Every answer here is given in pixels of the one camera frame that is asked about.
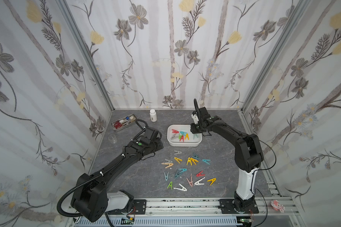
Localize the pink tape dispenser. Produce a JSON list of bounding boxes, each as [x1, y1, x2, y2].
[[271, 200, 285, 213]]

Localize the white clothespin centre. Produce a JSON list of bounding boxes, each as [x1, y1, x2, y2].
[[194, 177, 205, 186]]

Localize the metal tray with tools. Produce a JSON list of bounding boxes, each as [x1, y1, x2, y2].
[[110, 114, 137, 132]]

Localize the beige clothespin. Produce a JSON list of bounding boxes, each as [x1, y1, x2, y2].
[[161, 159, 174, 168]]

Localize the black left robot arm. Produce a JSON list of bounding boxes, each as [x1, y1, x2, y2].
[[56, 119, 163, 222]]

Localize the lime green clothespin bottom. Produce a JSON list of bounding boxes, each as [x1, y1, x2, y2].
[[167, 181, 173, 190]]

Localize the white pill bottle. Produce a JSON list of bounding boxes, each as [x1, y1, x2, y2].
[[150, 109, 157, 122]]

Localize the dark teal clothespin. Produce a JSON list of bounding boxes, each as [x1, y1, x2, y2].
[[191, 153, 199, 160]]

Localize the white clothespin bottom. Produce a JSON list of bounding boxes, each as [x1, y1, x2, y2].
[[173, 184, 187, 192]]

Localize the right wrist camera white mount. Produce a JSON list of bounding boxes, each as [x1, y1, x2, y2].
[[191, 111, 199, 125]]

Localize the pink clothespin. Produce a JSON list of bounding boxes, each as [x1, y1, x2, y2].
[[186, 174, 194, 187]]

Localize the white clothespin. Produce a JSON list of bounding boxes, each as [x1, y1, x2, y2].
[[194, 177, 205, 186], [173, 184, 187, 192]]

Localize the white plastic storage box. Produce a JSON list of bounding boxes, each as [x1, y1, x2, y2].
[[167, 124, 202, 147]]

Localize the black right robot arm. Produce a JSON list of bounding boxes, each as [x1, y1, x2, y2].
[[190, 99, 264, 214]]

